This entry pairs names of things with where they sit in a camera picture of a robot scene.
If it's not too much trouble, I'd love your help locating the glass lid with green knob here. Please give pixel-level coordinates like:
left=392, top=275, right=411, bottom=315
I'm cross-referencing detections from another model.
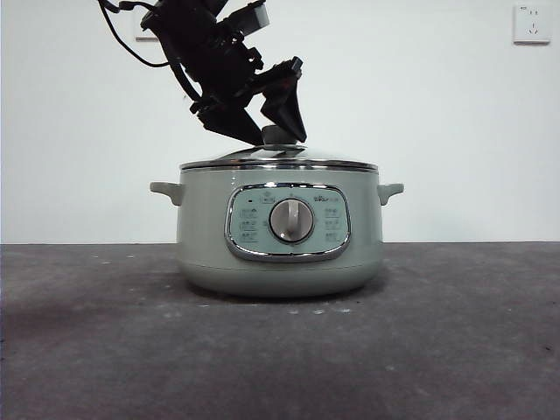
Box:
left=180, top=125, right=380, bottom=171

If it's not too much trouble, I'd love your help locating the pale green electric cooking pot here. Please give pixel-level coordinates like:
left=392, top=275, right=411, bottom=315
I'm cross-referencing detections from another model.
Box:
left=150, top=168, right=405, bottom=299

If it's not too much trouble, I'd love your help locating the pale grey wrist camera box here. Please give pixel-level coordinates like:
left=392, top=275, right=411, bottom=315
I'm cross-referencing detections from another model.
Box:
left=235, top=0, right=270, bottom=37

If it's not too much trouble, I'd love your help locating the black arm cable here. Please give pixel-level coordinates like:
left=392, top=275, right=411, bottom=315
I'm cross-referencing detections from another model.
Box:
left=97, top=0, right=171, bottom=69

